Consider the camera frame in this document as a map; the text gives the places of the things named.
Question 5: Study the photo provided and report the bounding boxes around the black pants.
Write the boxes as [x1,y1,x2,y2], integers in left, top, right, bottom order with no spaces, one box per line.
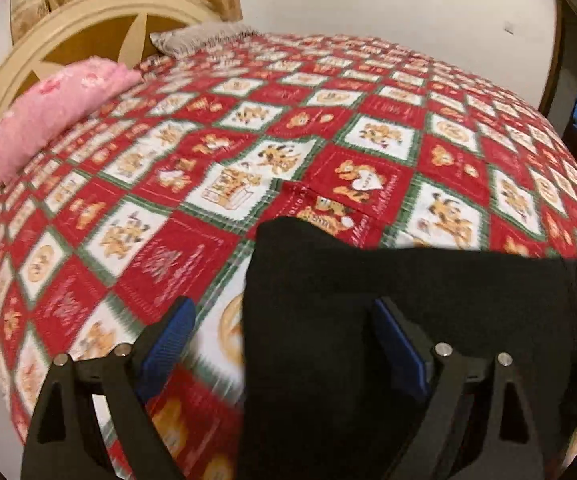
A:
[238,217,577,480]

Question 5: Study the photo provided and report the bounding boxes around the cream wooden headboard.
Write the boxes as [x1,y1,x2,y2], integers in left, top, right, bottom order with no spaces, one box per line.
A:
[0,0,224,221]

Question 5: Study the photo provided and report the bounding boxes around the striped pillow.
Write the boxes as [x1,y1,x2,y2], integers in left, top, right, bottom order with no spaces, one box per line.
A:
[150,22,259,57]

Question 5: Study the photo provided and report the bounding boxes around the red printed patchwork blanket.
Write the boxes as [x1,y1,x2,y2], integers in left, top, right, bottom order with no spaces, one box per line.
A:
[0,32,577,480]

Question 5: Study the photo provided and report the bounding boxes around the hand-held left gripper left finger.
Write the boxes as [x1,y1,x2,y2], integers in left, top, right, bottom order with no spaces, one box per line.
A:
[21,296,196,480]

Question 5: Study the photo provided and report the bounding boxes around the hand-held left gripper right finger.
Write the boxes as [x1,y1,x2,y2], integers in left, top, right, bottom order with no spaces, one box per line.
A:
[373,296,559,480]

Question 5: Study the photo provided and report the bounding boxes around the pink pillow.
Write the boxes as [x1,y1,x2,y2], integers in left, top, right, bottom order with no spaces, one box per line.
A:
[0,58,143,184]

